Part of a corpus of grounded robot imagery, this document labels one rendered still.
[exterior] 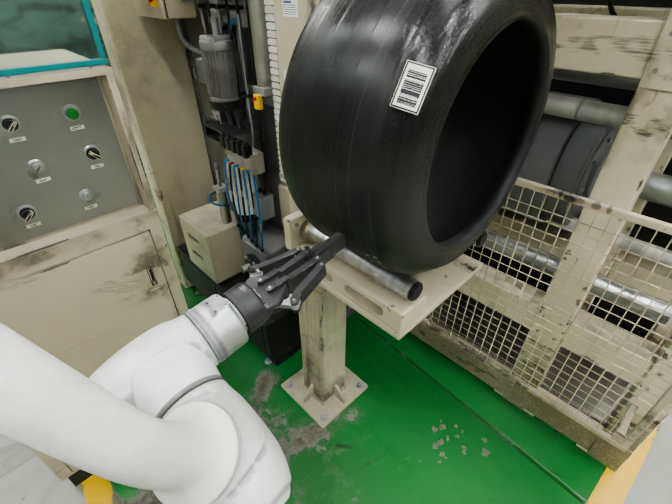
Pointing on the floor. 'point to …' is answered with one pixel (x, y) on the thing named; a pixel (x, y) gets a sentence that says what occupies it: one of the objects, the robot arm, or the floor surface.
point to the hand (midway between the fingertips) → (329, 248)
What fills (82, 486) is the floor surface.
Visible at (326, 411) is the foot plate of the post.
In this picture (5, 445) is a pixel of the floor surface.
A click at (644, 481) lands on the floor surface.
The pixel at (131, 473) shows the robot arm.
